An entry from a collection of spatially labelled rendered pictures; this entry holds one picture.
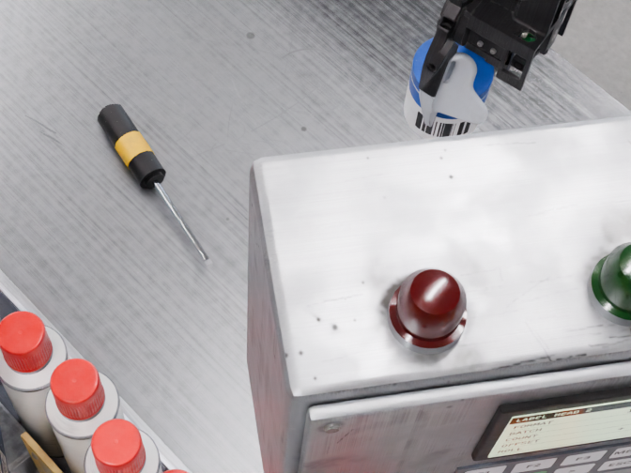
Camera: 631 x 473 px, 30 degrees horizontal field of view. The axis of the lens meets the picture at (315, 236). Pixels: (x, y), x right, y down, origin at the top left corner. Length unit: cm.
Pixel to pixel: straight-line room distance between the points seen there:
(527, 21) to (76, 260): 48
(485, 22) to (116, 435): 40
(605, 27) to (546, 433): 203
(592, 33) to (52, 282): 153
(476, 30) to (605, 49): 150
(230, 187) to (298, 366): 78
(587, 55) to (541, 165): 195
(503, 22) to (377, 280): 53
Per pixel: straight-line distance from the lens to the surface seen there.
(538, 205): 42
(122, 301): 111
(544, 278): 41
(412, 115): 105
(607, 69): 238
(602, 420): 44
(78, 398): 80
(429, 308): 37
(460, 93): 97
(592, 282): 41
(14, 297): 107
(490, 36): 91
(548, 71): 128
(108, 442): 79
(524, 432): 43
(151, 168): 114
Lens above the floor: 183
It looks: 62 degrees down
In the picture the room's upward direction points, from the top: 7 degrees clockwise
